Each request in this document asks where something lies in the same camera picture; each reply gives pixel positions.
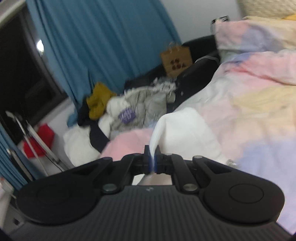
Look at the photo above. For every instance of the white pillow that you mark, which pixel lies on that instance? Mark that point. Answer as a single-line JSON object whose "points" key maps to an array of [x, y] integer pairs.
{"points": [[78, 146]]}

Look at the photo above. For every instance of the red garment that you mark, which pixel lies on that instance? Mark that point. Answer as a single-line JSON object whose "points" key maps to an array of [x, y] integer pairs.
{"points": [[44, 136]]}

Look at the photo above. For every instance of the dark window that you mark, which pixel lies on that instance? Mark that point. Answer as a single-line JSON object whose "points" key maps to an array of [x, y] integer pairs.
{"points": [[23, 81]]}

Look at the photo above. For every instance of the grey white jacket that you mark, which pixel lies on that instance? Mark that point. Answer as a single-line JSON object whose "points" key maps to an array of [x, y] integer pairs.
{"points": [[145, 104]]}

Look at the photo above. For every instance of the pastel tie-dye duvet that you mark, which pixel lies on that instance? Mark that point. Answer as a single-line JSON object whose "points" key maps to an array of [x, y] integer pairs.
{"points": [[254, 104]]}

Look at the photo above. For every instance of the black sofa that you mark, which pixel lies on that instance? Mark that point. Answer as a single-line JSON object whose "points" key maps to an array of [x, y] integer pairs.
{"points": [[196, 74]]}

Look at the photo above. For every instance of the cream fluffy blanket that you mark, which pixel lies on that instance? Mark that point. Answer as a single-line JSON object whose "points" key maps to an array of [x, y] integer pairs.
{"points": [[266, 8]]}

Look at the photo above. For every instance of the mustard yellow garment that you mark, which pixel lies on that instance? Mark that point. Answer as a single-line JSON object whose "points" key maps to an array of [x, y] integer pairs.
{"points": [[99, 99]]}

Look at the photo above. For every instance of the narrow blue curtain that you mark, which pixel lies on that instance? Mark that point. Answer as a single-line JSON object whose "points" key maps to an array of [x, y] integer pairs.
{"points": [[13, 162]]}

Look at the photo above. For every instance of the wide blue curtain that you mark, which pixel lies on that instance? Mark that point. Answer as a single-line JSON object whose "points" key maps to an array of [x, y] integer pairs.
{"points": [[104, 41]]}

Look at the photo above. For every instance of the dark navy garment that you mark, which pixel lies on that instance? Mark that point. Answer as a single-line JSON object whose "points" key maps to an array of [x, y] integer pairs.
{"points": [[97, 136]]}

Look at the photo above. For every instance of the metal garment stand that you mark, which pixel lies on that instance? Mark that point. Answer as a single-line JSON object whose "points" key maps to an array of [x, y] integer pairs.
{"points": [[34, 143]]}

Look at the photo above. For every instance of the brown paper bag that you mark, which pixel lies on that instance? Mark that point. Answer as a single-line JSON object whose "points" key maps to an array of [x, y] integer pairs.
{"points": [[177, 60]]}

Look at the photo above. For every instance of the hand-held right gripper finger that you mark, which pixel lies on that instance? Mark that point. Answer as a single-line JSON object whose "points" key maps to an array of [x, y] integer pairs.
{"points": [[156, 163], [150, 163]]}

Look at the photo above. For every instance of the pastel pillow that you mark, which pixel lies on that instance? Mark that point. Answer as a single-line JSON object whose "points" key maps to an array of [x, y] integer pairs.
{"points": [[254, 34]]}

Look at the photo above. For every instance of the white pants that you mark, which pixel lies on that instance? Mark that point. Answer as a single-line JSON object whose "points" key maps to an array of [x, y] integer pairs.
{"points": [[189, 136]]}

